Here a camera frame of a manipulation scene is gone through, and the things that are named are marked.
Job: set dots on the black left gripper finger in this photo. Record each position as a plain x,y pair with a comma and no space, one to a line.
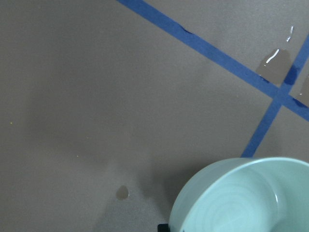
163,228

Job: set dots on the pale green ceramic bowl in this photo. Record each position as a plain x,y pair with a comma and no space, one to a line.
245,195

